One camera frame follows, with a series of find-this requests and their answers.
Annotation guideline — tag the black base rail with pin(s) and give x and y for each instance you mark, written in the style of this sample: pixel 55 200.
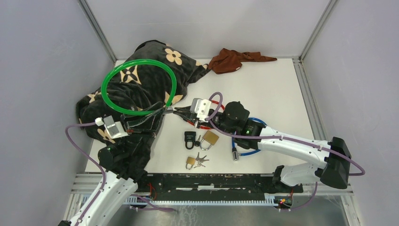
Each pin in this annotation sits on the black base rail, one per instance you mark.
pixel 213 187

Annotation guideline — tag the small padlock keys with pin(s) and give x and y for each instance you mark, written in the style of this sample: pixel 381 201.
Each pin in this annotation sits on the small padlock keys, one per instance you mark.
pixel 200 161

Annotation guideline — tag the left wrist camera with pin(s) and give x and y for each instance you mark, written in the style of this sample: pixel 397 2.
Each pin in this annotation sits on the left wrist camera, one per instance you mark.
pixel 114 129

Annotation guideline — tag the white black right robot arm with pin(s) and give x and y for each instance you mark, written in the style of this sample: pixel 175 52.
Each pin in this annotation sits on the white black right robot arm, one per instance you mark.
pixel 327 162

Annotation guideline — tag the red cable lock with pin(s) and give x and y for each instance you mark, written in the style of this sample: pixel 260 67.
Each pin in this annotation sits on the red cable lock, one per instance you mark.
pixel 201 125

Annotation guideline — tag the brown crumpled cloth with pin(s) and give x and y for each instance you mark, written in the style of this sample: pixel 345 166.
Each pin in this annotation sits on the brown crumpled cloth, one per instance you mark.
pixel 228 61

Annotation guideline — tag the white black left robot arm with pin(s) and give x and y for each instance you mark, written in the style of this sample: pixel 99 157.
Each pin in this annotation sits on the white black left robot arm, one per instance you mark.
pixel 121 162

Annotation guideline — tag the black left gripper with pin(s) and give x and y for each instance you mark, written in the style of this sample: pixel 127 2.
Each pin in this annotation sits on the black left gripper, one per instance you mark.
pixel 142 124

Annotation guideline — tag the black padlock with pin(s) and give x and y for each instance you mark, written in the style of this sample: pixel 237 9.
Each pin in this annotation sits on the black padlock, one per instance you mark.
pixel 189 139

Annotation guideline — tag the small brass padlock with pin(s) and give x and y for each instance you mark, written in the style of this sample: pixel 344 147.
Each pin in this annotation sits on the small brass padlock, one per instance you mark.
pixel 190 162

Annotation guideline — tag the black floral patterned blanket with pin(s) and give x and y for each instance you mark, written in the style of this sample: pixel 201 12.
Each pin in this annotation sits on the black floral patterned blanket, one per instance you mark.
pixel 142 85

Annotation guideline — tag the blue cable lock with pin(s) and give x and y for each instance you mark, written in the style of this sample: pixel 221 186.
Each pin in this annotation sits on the blue cable lock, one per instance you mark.
pixel 240 153

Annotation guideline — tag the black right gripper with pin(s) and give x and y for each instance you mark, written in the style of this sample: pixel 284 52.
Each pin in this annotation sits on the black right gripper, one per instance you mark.
pixel 194 118

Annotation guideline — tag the white slotted cable duct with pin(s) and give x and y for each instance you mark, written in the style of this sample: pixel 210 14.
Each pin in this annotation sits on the white slotted cable duct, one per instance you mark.
pixel 202 202

